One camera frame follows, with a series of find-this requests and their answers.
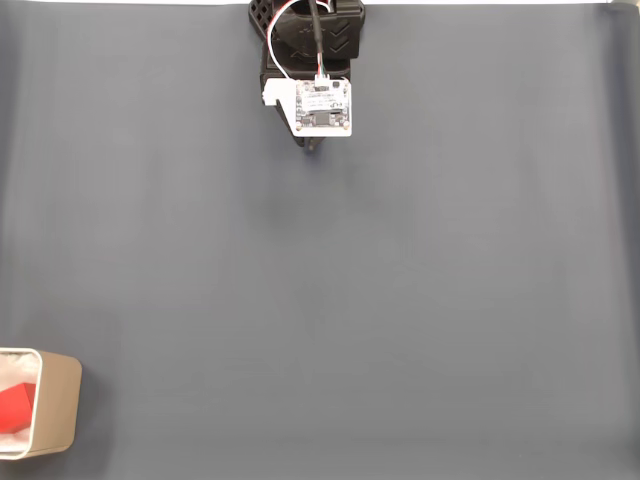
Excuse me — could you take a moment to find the white plastic padding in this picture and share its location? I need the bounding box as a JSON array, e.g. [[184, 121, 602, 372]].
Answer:
[[0, 351, 41, 454]]

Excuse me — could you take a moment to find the dark grey table mat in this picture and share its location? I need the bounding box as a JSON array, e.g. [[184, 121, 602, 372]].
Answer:
[[0, 3, 640, 480]]

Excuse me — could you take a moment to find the red cube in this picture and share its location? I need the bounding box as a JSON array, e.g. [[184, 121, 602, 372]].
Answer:
[[0, 382, 37, 435]]

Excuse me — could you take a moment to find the white looped wire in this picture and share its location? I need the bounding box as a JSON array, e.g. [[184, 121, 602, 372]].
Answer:
[[266, 0, 300, 81]]

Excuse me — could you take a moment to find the beige metal box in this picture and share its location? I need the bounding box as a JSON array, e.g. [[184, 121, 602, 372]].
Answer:
[[0, 345, 83, 459]]

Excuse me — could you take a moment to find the white wrist camera board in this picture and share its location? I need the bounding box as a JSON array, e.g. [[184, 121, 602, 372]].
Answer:
[[262, 77, 353, 138]]

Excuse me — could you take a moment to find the black camera cable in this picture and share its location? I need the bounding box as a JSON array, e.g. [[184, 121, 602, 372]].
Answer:
[[307, 0, 331, 81]]

